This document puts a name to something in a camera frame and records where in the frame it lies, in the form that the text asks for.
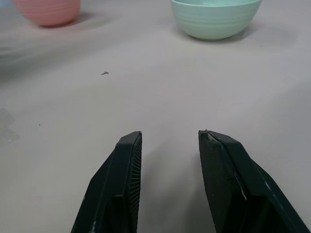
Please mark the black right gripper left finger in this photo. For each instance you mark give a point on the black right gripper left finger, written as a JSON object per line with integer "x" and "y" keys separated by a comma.
{"x": 114, "y": 184}

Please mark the pink ribbed bowl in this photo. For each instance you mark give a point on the pink ribbed bowl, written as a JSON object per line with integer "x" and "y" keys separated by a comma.
{"x": 49, "y": 11}

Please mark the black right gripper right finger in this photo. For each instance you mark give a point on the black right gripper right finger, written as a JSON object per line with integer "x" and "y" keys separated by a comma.
{"x": 233, "y": 184}

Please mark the green ribbed bowl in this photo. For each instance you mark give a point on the green ribbed bowl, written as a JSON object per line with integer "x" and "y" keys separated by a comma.
{"x": 211, "y": 17}

